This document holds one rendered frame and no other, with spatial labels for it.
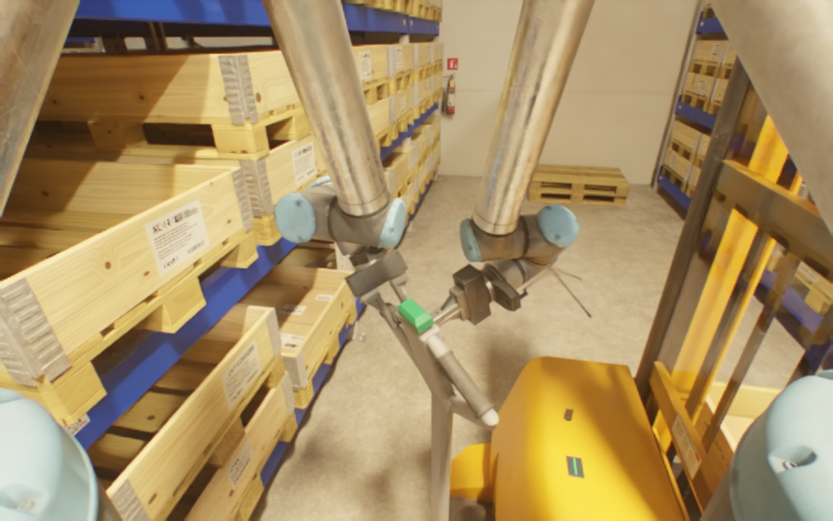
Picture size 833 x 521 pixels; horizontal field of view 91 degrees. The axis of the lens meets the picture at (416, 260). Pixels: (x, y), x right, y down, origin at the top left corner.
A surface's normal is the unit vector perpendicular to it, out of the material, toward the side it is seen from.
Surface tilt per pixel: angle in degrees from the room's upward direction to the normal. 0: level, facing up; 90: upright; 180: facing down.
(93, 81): 90
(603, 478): 0
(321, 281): 90
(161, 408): 0
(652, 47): 90
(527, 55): 103
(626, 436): 0
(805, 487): 53
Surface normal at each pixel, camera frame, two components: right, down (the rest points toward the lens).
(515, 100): -0.70, 0.52
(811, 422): -0.17, -0.88
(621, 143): -0.19, 0.47
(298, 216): -0.38, 0.29
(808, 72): -0.92, 0.01
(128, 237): 0.98, 0.07
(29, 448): 0.40, -0.87
